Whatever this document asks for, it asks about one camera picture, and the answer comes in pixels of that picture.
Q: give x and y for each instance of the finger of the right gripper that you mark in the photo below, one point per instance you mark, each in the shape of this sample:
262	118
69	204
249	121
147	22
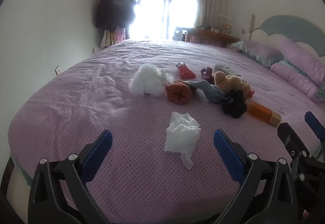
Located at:
293	144
315	125

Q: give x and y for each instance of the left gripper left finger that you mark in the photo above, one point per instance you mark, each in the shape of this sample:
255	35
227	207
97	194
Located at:
59	194

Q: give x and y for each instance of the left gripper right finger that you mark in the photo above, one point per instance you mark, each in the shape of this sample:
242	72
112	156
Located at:
266	193

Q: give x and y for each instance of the orange rectangular box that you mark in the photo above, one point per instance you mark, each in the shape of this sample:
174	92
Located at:
263	113

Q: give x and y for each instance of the black cloth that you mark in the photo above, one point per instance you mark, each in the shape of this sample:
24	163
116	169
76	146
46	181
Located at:
234	104

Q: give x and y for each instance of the brown teddy plush toy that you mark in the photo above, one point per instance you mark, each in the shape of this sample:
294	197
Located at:
225	83

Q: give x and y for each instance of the grey blue sock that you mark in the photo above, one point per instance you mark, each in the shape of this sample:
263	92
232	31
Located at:
212	92

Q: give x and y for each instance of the white tissue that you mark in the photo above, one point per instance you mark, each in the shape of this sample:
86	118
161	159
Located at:
182	135

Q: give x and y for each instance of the dark maroon hair scrunchie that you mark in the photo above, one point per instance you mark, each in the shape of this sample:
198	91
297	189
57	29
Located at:
207	74

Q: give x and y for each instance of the rust orange knit cloth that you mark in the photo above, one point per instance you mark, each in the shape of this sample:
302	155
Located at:
179	92

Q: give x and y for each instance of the red snack wrapper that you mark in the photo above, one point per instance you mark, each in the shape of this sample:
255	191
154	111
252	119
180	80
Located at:
185	72

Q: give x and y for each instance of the white fluffy plush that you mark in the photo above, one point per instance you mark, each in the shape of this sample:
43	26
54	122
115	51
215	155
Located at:
150	80

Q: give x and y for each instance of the purple pillow teal ruffle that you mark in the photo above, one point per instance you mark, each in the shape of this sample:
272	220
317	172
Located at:
264	54

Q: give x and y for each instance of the blue cloud headboard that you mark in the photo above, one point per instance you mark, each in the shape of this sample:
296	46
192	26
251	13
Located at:
294	28

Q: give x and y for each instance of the blue white tissue box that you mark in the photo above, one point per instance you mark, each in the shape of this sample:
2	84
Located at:
225	69

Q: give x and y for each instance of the purple dotted bed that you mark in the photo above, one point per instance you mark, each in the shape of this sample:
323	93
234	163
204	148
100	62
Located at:
138	182

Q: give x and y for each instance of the wooden desk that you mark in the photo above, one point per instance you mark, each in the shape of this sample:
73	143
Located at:
209	38

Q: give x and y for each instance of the sliding glass balcony door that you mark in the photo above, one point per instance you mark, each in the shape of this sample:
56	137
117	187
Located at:
165	3

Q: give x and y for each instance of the dark coats on rack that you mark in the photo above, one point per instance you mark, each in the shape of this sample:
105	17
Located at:
111	14

